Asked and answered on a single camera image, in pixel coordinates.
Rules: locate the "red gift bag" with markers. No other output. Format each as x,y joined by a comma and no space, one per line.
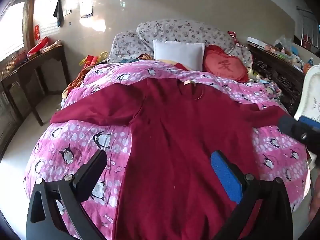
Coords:
91,61

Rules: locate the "dark red knit garment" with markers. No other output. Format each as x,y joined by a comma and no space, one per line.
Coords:
180,135

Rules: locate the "beige folded cloth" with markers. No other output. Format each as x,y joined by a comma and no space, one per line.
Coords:
52,47

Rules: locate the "white pillow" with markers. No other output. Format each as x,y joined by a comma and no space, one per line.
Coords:
177,53

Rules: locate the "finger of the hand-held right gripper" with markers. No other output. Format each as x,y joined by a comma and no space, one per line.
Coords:
295,130

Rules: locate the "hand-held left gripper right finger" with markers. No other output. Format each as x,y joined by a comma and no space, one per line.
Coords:
226,177

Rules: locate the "wall calendar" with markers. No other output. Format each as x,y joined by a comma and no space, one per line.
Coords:
86,0

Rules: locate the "red box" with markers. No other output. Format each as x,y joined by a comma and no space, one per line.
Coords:
37,46

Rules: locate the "pink penguin print blanket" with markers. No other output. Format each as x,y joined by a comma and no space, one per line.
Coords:
82,140

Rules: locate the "dark hanging cloth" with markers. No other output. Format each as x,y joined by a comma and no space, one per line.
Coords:
59,12

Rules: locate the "large floral pillow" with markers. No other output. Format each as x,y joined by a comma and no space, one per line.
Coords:
180,31

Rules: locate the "teal cloth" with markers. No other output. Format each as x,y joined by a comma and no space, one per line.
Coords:
128,60

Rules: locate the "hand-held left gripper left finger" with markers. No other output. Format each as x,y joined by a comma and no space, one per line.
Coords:
92,172

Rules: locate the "small floral pillow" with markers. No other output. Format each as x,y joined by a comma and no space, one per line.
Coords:
127,46

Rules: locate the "white plastic chair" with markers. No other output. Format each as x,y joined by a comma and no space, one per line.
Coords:
311,92

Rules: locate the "dark carved wooden cabinet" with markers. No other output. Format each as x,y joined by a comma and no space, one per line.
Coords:
277,77

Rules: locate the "orange cloth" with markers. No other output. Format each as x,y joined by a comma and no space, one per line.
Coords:
75,80

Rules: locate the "metal rack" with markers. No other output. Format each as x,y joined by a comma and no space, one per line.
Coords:
307,25

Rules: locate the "red wall sticker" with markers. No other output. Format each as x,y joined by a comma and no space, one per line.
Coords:
36,32

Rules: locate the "clutter of small goods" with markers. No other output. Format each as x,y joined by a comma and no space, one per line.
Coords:
287,52

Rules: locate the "dark wooden side table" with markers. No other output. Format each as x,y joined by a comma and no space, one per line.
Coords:
30,67

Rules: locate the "window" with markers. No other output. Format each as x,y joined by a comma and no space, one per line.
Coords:
12,25

